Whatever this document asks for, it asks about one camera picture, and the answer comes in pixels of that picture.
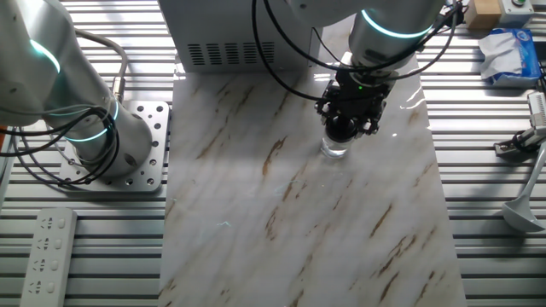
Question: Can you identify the grey plastic ladle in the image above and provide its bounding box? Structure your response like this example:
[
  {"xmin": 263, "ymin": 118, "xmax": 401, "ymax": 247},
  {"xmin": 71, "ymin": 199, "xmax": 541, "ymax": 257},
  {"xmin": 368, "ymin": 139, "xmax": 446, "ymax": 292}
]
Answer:
[{"xmin": 501, "ymin": 140, "xmax": 546, "ymax": 235}]

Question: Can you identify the looped black cable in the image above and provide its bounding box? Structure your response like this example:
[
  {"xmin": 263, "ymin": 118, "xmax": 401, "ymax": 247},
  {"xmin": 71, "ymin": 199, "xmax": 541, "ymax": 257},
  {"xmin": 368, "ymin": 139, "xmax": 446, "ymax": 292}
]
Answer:
[{"xmin": 0, "ymin": 106, "xmax": 121, "ymax": 188}]

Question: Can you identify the thick black wrist cable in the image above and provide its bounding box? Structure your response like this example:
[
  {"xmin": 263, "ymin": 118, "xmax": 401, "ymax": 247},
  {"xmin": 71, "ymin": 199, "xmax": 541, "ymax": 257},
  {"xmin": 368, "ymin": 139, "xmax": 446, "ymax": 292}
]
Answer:
[{"xmin": 250, "ymin": 0, "xmax": 332, "ymax": 103}]

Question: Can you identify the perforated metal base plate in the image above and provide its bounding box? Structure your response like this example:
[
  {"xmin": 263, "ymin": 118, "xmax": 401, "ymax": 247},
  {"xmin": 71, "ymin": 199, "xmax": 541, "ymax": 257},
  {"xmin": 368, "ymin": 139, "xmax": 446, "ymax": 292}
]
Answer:
[{"xmin": 58, "ymin": 100, "xmax": 171, "ymax": 194}]

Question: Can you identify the silver ribbed depth camera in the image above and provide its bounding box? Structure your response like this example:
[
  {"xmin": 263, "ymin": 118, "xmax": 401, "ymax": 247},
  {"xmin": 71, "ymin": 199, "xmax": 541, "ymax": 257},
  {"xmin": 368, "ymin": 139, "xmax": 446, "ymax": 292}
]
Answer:
[{"xmin": 527, "ymin": 90, "xmax": 546, "ymax": 129}]

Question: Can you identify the thick grey cable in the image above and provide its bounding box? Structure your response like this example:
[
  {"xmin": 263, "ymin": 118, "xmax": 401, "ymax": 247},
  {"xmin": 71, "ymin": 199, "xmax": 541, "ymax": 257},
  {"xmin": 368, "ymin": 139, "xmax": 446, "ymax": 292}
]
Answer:
[{"xmin": 74, "ymin": 28, "xmax": 129, "ymax": 104}]

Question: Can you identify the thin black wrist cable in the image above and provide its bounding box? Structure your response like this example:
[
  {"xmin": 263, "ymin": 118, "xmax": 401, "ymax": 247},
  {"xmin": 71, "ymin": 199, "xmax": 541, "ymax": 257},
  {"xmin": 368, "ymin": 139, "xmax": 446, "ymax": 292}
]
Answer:
[{"xmin": 262, "ymin": 0, "xmax": 464, "ymax": 73}]

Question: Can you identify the silver metal vented box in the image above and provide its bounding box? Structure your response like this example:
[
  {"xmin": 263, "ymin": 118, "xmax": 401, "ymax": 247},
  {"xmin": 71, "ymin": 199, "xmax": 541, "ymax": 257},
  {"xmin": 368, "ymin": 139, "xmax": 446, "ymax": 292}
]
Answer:
[{"xmin": 156, "ymin": 0, "xmax": 325, "ymax": 74}]

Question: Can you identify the grey push button box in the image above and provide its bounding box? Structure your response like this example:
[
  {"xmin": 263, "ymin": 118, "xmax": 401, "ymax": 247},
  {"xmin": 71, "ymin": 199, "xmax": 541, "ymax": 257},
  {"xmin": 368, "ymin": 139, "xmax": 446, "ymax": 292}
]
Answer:
[{"xmin": 497, "ymin": 0, "xmax": 535, "ymax": 25}]

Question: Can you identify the white power strip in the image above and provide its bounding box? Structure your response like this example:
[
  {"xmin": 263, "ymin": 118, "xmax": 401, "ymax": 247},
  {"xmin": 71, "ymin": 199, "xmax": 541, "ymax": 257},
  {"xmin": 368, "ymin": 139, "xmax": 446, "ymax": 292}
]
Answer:
[{"xmin": 19, "ymin": 207, "xmax": 78, "ymax": 307}]

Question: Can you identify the blue white tissue pack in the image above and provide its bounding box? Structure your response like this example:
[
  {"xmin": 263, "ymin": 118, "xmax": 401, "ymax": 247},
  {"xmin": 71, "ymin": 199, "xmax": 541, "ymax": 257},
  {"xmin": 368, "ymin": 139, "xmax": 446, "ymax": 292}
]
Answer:
[{"xmin": 477, "ymin": 27, "xmax": 543, "ymax": 89}]

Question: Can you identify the small clear glass jar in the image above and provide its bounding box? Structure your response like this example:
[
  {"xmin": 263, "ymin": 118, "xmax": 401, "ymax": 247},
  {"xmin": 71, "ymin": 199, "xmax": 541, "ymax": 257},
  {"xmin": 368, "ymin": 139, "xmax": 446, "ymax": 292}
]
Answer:
[{"xmin": 320, "ymin": 127, "xmax": 355, "ymax": 159}]

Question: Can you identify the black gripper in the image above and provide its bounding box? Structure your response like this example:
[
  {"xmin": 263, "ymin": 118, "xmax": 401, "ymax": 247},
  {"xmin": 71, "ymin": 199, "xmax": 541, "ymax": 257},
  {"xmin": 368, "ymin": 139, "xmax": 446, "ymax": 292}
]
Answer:
[{"xmin": 316, "ymin": 70, "xmax": 392, "ymax": 136}]

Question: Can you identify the small cardboard box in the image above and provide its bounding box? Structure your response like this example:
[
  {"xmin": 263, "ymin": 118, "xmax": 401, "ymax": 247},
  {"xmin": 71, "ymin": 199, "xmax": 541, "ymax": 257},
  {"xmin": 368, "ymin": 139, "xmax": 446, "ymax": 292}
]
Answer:
[{"xmin": 462, "ymin": 0, "xmax": 503, "ymax": 30}]

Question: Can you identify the white marble pattern board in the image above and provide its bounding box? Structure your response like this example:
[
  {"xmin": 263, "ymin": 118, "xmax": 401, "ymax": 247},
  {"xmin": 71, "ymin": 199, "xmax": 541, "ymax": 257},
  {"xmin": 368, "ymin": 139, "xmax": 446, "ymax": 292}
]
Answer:
[{"xmin": 157, "ymin": 25, "xmax": 468, "ymax": 307}]

